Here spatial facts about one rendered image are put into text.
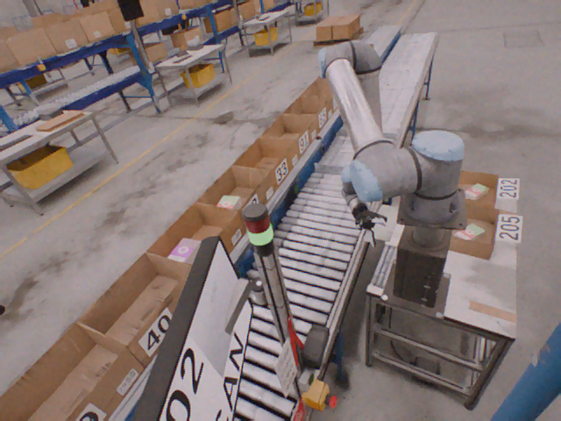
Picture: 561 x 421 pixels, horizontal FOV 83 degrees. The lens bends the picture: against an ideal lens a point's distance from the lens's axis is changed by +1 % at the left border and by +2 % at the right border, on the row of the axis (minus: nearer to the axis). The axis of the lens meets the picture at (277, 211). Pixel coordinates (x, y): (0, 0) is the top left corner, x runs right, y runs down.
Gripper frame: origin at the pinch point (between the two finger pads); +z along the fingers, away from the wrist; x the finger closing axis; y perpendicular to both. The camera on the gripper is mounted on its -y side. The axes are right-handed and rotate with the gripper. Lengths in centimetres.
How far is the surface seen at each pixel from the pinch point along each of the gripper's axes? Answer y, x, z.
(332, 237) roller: 9.0, -24.4, -23.3
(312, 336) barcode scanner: 53, 7, 44
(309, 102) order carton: -22, -9, -167
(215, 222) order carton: 73, -29, -44
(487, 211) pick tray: -62, 10, -4
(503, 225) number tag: -57, 13, 9
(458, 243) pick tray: -36.9, 2.5, 9.2
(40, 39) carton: 272, -83, -486
